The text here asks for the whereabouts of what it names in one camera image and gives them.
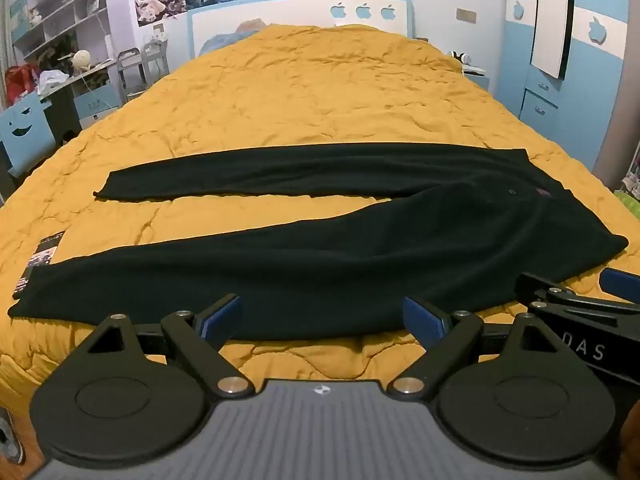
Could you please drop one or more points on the wall outlet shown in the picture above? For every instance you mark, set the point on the wall outlet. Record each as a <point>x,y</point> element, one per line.
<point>158,30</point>

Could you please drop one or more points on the wall switch plate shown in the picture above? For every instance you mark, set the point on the wall switch plate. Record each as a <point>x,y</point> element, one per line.
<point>465,14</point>

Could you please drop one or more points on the white plastic bag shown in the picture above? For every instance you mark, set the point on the white plastic bag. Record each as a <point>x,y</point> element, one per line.
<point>52,80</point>

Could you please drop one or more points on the black pants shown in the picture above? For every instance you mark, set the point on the black pants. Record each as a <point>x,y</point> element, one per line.
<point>350,260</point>

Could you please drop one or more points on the black and white headphones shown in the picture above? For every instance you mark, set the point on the black and white headphones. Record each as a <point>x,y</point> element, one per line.
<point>460,57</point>

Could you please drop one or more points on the white and blue headboard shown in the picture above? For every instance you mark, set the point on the white and blue headboard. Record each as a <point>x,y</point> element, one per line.
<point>300,12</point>

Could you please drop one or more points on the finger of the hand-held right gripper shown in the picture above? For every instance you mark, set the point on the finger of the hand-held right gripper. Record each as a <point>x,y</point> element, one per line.
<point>542,287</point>
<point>620,284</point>

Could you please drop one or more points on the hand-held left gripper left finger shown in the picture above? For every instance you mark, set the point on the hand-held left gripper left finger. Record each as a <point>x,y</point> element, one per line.
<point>222,317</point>

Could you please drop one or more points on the white nightstand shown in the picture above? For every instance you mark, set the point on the white nightstand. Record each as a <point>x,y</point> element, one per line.
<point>477,79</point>

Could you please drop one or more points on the blue pillow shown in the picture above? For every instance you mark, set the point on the blue pillow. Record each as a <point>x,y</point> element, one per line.
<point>235,34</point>

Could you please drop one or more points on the dark printed booklet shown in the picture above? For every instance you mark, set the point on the dark printed booklet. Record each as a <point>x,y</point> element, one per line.
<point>42,256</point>

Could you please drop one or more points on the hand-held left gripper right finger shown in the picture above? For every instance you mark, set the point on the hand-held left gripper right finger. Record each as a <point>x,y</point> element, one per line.
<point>422,319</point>

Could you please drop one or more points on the red bag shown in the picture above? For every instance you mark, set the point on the red bag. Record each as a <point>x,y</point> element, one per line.
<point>19,85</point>

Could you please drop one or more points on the white and blue shelf unit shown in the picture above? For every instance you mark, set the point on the white and blue shelf unit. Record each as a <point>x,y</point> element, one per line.
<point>55,15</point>

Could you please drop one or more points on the grey and blue desk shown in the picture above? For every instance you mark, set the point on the grey and blue desk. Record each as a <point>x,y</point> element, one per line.
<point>95,97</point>

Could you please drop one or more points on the blue smiley face chair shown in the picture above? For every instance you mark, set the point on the blue smiley face chair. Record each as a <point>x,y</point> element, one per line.
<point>22,130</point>

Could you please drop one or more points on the grey chair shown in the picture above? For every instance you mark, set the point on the grey chair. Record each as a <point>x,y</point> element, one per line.
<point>156,57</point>
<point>131,67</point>

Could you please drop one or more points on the yellow quilted bed blanket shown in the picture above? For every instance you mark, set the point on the yellow quilted bed blanket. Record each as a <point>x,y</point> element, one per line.
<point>320,100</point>

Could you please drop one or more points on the blue and white wardrobe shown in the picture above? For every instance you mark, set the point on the blue and white wardrobe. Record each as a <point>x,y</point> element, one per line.
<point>600,85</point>

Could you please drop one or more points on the black framed white panel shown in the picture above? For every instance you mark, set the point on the black framed white panel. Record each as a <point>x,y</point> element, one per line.
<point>550,20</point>

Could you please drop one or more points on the white round ornament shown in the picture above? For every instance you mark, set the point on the white round ornament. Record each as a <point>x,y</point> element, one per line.
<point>81,59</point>

